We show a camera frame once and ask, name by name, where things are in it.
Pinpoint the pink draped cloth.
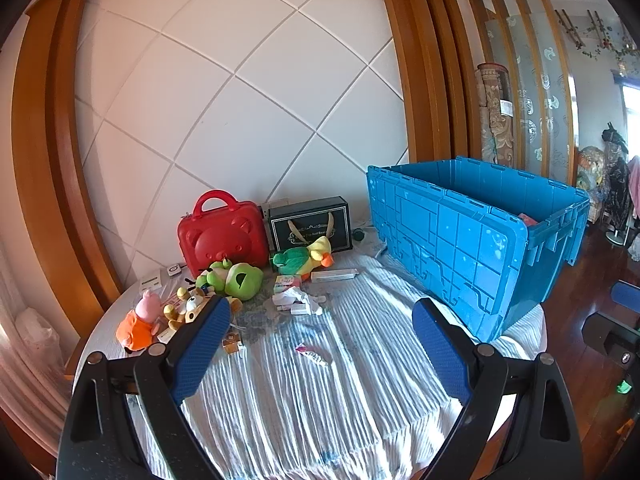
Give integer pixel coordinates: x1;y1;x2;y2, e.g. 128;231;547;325
627;157;640;261

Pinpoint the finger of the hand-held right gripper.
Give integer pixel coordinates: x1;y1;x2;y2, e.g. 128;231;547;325
581;310;640;376
611;281;640;311

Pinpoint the window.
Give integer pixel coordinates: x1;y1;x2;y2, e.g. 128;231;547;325
620;75;640;151

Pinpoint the long white box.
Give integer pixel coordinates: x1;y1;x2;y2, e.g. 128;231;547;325
311;268;360;282

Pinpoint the blue plastic storage crate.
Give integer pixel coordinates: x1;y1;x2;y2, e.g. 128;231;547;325
366;156;592;345

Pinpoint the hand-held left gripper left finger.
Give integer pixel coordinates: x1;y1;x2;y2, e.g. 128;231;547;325
56;294;233;480

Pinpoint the wooden glass partition screen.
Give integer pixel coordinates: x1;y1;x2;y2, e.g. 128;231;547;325
461;0;581;186

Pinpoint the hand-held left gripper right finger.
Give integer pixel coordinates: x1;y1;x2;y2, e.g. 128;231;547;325
411;297;585;480

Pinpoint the black gift box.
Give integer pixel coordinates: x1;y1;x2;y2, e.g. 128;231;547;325
268;196;355;256

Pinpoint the green frog plush toy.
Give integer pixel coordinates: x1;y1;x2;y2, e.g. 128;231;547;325
195;258;264;302

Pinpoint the colourful patterned bag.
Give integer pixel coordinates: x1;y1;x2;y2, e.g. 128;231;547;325
577;146;608;196

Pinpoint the red bear suitcase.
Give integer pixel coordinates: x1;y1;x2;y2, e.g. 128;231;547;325
177;190;269;279

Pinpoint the brown bear plush toy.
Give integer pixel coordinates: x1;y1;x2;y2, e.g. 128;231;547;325
162;287;221;331

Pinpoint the black garment on rack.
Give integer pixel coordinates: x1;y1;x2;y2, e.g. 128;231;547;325
601;122;631;231

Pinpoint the white tissue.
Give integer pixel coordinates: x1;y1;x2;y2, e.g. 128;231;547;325
272;287;327;317

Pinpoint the white paper card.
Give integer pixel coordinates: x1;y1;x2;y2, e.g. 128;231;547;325
139;270;166;293

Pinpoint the wooden wall frame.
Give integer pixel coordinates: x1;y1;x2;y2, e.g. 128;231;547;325
10;0;483;321

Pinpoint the pink wrapper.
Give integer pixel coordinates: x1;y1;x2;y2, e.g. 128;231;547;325
296;343;332;367

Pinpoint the hanging vine decoration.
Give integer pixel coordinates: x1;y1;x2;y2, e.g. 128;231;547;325
555;7;640;76

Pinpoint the pink pig plush toy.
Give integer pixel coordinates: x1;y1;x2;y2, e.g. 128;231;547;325
116;290;162;351

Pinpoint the yellow duck plush toy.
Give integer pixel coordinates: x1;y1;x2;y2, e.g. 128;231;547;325
272;237;335;277

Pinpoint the rolled patterned carpet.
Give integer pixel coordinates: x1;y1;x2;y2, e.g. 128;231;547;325
475;62;521;166

